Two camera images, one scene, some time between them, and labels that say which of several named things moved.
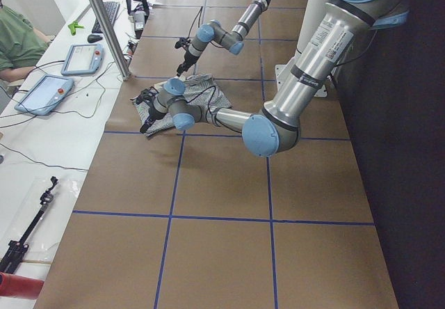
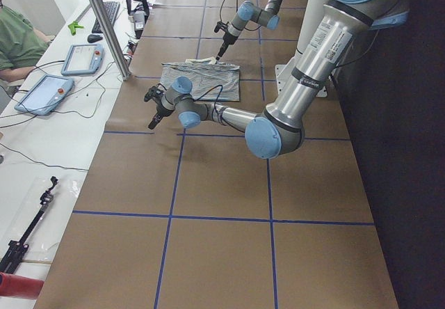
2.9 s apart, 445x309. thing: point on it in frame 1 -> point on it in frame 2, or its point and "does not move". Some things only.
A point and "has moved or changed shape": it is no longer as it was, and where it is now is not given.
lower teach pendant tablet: [46, 95] does not move
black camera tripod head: [10, 257] does not move
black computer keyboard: [112, 8] does not move
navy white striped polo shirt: [181, 110] has moved or changed shape
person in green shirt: [21, 45] does not move
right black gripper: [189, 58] -> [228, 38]
